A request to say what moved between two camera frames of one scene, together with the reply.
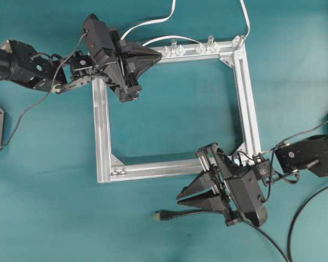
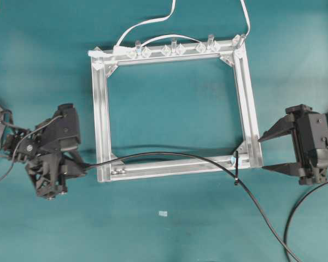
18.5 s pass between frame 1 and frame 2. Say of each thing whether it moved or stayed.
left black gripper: moved
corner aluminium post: stayed
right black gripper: moved
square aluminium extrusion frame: stayed
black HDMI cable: moved
